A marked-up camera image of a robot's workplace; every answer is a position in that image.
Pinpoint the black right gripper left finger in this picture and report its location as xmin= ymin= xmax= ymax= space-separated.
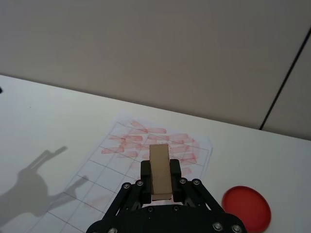
xmin=103 ymin=160 xmax=154 ymax=216

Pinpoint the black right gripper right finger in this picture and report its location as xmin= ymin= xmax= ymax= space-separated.
xmin=169 ymin=158 xmax=227 ymax=214

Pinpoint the white gridded paper sheet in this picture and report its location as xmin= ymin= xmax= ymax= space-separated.
xmin=30 ymin=110 xmax=213 ymax=233

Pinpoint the tan wooden stamp block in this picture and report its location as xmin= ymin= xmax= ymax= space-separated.
xmin=149 ymin=144 xmax=174 ymax=201

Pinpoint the red round ink pad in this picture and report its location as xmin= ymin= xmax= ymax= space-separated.
xmin=221 ymin=185 xmax=272 ymax=233

